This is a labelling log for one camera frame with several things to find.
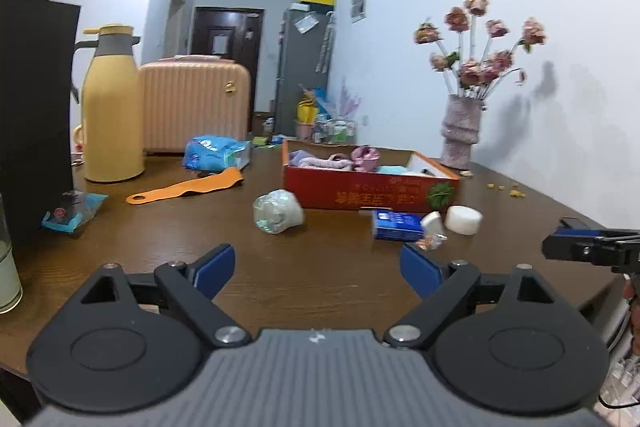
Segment crumpled clear plastic bag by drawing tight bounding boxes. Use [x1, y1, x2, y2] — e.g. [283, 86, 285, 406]
[252, 189, 305, 235]

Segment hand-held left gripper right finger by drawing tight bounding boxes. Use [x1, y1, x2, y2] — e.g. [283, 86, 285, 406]
[382, 243, 556, 350]

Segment clear drinking glass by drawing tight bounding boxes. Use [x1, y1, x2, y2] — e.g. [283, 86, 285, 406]
[0, 194, 23, 313]

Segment pile of colourful clutter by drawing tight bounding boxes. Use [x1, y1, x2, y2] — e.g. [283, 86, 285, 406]
[252, 87, 358, 146]

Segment orange strap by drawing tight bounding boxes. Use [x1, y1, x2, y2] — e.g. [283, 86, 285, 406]
[125, 167, 244, 206]

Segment small white cup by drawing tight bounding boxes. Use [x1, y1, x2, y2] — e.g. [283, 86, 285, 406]
[419, 211, 448, 253]

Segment scattered yellow crumbs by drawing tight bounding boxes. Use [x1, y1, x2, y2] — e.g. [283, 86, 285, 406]
[486, 182, 527, 198]

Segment grey ribbed vase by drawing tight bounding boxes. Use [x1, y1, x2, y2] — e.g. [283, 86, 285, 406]
[440, 95, 487, 168]

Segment purple artificial flowers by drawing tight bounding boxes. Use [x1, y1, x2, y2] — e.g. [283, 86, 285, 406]
[340, 79, 361, 118]

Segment person's beige clothing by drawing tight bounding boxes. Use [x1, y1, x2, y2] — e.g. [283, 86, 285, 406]
[597, 307, 640, 418]

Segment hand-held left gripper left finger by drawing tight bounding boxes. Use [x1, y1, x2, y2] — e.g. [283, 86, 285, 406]
[80, 243, 253, 350]

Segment pink purple soft toy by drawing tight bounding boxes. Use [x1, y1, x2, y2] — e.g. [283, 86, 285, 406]
[351, 146, 381, 172]

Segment pink fluffy cloth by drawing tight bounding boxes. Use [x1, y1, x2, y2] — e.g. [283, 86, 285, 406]
[299, 154, 354, 171]

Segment small blue carton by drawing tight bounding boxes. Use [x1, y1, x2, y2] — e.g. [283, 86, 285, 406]
[371, 209, 426, 242]

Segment black paper bag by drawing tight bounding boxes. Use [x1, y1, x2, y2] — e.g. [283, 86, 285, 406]
[0, 0, 82, 248]

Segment pink ribbed suitcase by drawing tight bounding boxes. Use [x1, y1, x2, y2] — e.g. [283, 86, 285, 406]
[139, 55, 252, 154]

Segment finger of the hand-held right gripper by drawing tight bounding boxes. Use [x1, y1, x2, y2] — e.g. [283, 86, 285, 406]
[559, 218, 640, 238]
[542, 234, 640, 272]

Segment pink artificial flower bouquet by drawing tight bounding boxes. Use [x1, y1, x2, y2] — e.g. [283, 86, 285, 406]
[414, 0, 548, 100]

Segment orange cardboard box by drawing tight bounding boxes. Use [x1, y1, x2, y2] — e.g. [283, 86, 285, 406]
[281, 139, 461, 212]

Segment yellow thermos jug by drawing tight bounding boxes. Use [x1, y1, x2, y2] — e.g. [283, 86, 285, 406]
[74, 24, 146, 182]

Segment white round container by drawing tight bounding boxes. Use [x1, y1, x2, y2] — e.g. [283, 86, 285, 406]
[445, 205, 483, 236]

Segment blue plastic wrapper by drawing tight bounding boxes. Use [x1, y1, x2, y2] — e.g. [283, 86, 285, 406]
[41, 191, 108, 235]

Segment grey cabinet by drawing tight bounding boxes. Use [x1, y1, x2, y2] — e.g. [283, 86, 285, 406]
[274, 7, 335, 135]

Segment dark brown door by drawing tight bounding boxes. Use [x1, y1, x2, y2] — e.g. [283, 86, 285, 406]
[192, 7, 264, 112]

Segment blue tissue pack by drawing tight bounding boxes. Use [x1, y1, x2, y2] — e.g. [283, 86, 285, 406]
[182, 135, 252, 171]

